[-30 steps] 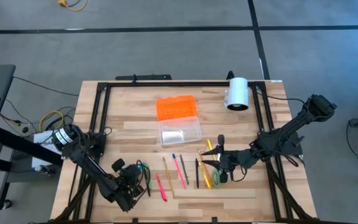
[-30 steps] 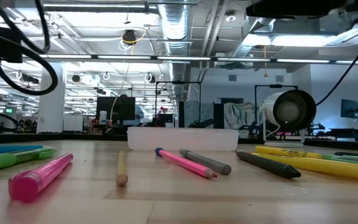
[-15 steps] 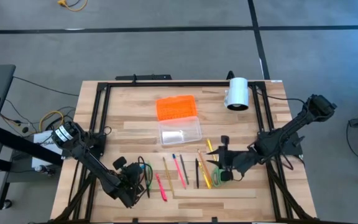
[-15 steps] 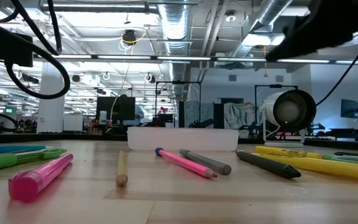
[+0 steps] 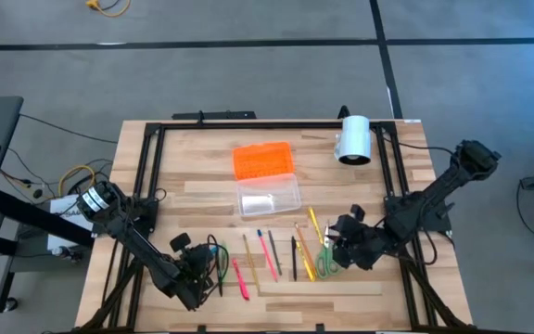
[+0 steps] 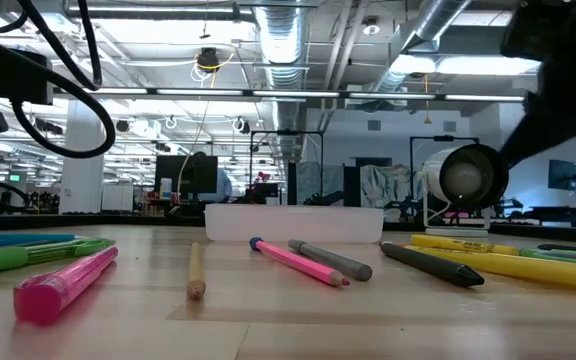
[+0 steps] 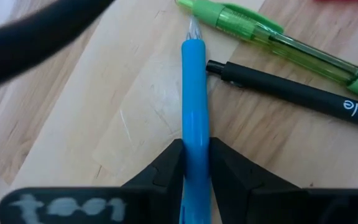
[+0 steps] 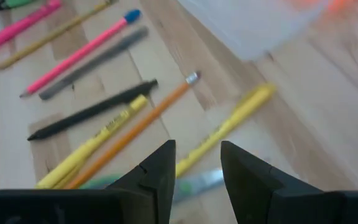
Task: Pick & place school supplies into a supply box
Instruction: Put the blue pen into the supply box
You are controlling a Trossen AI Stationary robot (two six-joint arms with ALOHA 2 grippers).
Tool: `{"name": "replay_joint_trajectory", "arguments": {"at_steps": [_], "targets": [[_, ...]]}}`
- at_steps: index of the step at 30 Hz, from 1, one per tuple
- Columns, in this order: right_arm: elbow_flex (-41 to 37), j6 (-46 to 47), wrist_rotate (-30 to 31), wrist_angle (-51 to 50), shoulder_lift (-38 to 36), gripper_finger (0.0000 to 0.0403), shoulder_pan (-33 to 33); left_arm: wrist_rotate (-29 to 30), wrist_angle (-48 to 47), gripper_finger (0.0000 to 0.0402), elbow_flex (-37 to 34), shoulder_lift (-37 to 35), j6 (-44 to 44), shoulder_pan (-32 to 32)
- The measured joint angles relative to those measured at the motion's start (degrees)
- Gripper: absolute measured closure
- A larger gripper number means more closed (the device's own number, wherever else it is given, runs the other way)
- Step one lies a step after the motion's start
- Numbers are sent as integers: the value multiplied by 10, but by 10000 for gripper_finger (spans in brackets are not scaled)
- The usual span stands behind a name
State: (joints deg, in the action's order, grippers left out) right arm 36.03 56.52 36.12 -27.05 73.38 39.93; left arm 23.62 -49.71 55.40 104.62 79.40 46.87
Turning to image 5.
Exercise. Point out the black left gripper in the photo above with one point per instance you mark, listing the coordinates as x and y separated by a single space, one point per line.
192 273

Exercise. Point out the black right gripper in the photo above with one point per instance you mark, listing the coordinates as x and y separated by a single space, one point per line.
366 248

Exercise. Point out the blue marker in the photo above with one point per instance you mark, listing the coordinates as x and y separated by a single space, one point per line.
213 250

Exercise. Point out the green retractable pen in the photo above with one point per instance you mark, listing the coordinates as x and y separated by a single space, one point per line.
224 262

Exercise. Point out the black pen white print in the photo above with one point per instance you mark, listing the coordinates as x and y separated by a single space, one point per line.
294 260
220 287

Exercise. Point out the yellow pen black print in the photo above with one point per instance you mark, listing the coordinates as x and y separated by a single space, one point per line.
315 226

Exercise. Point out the pink translucent highlighter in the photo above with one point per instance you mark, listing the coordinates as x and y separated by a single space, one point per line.
240 278

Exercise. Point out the plain wooden pencil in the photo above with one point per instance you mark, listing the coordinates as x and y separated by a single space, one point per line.
250 262

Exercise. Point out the orange pencil with eraser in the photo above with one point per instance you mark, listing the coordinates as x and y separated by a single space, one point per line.
298 230

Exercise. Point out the pink pencil blue end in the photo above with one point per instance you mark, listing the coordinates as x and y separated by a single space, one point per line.
267 255

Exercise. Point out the clear box with orange lid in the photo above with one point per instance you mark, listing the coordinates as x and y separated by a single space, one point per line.
262 162

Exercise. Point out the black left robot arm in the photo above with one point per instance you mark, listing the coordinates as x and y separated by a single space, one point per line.
132 241

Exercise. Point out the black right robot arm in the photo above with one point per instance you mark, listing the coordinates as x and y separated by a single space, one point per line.
429 199

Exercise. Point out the white labelled box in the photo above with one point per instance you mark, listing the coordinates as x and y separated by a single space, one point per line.
65 204

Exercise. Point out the white spot lamp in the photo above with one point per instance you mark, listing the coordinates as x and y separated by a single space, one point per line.
355 137

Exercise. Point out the black bar at table edge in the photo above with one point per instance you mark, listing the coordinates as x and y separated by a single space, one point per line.
213 115

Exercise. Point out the black aluminium table frame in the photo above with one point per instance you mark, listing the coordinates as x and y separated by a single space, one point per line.
271 125

